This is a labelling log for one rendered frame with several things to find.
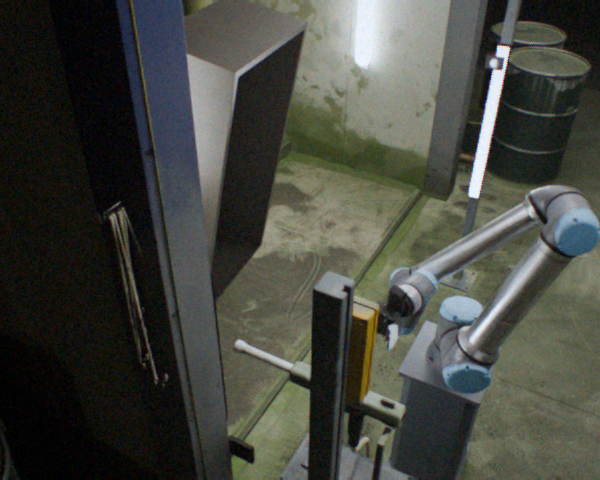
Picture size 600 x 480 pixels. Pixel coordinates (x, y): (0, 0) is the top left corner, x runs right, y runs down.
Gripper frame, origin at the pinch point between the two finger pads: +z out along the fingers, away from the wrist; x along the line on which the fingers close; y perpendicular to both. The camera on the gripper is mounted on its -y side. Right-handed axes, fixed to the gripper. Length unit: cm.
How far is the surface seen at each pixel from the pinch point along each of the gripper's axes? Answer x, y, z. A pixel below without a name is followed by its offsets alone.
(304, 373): 4.9, 7.8, 17.7
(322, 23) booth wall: 186, 15, -231
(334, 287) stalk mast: -3, -42, 39
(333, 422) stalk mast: -12.7, -8.8, 36.5
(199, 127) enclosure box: 92, -8, -24
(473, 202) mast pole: 29, 47, -180
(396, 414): -19.6, 2.4, 14.0
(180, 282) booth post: 39, -6, 31
